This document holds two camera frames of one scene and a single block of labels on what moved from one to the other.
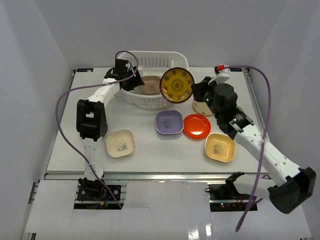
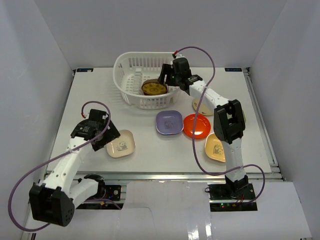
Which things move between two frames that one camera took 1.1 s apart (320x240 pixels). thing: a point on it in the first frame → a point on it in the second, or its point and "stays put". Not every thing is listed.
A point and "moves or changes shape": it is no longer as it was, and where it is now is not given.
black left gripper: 133,80 → 106,137
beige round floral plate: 202,108 stays put
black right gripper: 198,90 → 166,69
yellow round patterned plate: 176,84 moves or changes shape
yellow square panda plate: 219,147 stays put
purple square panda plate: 169,122 stays put
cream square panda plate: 120,143 stays put
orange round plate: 197,126 stays put
